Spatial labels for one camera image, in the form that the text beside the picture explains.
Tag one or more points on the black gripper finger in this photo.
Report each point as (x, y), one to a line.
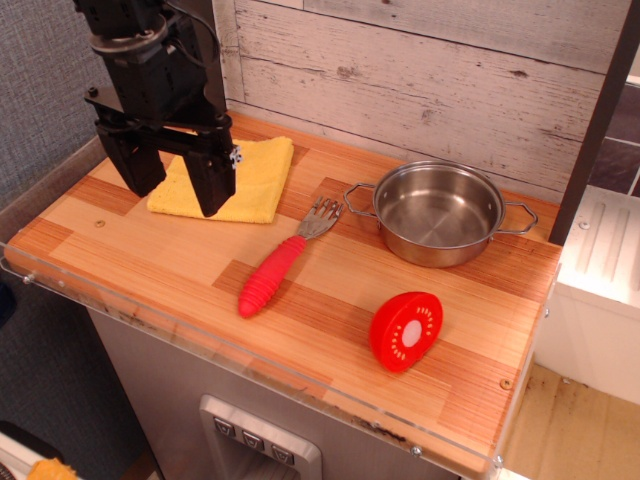
(213, 178)
(138, 164)

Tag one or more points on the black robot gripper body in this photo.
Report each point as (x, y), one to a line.
(158, 91)

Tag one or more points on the yellow cloth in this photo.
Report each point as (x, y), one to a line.
(260, 180)

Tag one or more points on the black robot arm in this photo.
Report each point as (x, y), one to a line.
(114, 17)

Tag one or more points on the yellow object bottom corner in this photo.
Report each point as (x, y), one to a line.
(51, 469)

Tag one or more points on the clear acrylic edge guard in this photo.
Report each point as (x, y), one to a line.
(311, 342)

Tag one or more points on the grey toy kitchen cabinet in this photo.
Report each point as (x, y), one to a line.
(164, 382)

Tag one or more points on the stainless steel pot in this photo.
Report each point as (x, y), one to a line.
(435, 213)

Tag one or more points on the red toy tomato half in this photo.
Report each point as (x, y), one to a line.
(404, 328)

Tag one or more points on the silver dispenser panel with buttons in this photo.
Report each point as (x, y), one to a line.
(245, 446)

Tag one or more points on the white toy sink counter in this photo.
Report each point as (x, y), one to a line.
(590, 331)

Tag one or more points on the red handled metal fork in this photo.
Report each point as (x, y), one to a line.
(265, 281)

